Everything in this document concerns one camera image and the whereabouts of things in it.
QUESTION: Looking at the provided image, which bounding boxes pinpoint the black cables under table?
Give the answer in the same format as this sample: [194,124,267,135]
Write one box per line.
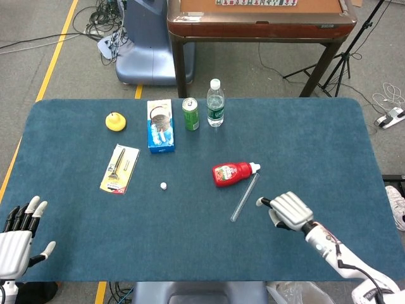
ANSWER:
[109,281,133,304]

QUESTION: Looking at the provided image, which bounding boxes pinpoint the blue felt table cover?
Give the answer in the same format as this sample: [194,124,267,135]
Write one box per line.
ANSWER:
[0,97,405,282]

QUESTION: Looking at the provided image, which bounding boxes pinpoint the clear glass test tube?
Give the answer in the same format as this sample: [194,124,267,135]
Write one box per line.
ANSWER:
[229,172,261,222]

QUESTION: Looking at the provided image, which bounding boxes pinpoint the red ketchup squeeze bottle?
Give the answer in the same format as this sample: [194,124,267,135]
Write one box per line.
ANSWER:
[212,161,261,188]

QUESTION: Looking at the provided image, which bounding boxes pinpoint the tangled floor cable bundle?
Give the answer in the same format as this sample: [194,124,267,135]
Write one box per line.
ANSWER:
[72,0,129,66]

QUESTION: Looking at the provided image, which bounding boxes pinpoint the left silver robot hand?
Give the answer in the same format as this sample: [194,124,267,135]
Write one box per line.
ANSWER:
[0,195,56,281]

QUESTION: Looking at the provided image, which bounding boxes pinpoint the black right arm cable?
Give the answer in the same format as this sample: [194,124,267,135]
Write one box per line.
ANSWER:
[335,242,393,295]

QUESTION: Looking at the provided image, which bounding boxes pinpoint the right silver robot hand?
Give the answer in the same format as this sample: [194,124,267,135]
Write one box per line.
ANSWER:
[255,191,315,232]

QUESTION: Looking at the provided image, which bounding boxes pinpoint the clear plastic bag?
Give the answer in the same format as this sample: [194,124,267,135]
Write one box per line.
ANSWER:
[265,281,336,304]

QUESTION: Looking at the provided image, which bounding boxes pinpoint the razor in yellow blister pack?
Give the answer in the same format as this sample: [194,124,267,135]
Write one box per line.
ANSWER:
[99,144,140,195]

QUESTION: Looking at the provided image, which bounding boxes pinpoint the black box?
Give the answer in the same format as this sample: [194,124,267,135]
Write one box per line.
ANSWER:
[382,174,405,191]

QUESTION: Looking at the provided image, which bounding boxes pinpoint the face-up mahjong tile row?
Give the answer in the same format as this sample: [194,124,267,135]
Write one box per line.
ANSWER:
[215,0,298,7]

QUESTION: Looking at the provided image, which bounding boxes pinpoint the blue cookie box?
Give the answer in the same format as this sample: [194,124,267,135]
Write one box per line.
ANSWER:
[146,99,176,155]

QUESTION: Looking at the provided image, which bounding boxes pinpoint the grey-blue robot torso base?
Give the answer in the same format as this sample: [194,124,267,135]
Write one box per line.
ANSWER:
[131,281,269,304]

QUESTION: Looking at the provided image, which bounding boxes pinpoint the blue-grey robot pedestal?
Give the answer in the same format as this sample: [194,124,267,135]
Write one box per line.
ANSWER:
[115,0,196,86]

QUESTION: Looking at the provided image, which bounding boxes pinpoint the brown mahjong table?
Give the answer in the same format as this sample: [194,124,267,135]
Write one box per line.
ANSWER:
[166,0,358,98]

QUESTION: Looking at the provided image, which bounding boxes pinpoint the clear plastic water bottle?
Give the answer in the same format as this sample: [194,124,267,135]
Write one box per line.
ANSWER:
[206,79,225,128]

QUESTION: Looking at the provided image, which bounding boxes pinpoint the yellow pear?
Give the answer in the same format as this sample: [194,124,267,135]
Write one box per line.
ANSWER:
[105,111,127,131]

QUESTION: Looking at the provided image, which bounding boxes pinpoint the white power strip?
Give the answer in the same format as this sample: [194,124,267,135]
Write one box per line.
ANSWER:
[375,106,405,129]

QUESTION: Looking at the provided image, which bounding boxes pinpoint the black tripod stand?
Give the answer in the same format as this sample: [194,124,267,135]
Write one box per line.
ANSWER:
[282,0,385,98]

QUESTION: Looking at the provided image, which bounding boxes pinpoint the white coiled cable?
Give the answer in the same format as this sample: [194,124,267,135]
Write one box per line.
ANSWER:
[372,82,405,110]

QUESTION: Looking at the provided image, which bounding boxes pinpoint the green drink can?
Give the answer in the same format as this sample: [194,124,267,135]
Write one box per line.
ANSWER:
[182,97,200,132]

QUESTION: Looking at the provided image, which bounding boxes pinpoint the white extension socket block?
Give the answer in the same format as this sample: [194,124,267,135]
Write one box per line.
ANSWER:
[97,34,122,60]

